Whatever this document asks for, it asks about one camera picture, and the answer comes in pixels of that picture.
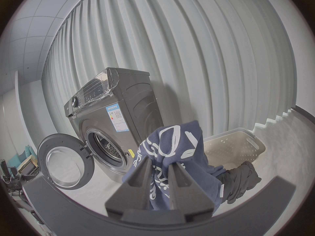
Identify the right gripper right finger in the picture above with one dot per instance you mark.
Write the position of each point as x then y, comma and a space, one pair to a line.
187, 190

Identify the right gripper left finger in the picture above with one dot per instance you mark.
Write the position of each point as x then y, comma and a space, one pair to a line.
137, 188

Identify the dark blue printed T-shirt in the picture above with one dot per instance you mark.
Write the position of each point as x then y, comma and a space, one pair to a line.
177, 141

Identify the cream laundry basket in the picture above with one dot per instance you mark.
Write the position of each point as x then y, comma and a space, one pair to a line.
233, 147

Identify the washing machine door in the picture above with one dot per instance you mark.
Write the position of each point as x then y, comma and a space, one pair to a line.
64, 161

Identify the grey washing machine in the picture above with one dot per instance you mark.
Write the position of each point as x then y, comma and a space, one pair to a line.
118, 107

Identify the black garment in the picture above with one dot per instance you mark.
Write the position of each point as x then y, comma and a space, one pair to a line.
240, 181

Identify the white curtain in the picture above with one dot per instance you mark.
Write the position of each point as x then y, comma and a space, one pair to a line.
187, 58

